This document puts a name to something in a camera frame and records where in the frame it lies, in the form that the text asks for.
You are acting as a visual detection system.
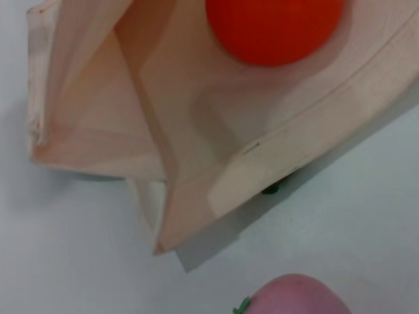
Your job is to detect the orange toy fruit with stem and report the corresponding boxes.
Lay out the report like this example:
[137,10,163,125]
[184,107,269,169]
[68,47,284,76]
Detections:
[205,0,345,68]

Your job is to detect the pink toy peach green leaf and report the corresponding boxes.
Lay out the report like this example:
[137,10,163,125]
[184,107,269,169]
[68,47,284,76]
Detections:
[232,273,353,314]

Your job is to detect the cream canvas handbag green handles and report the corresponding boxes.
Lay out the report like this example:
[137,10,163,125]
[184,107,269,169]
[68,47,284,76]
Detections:
[26,0,419,274]

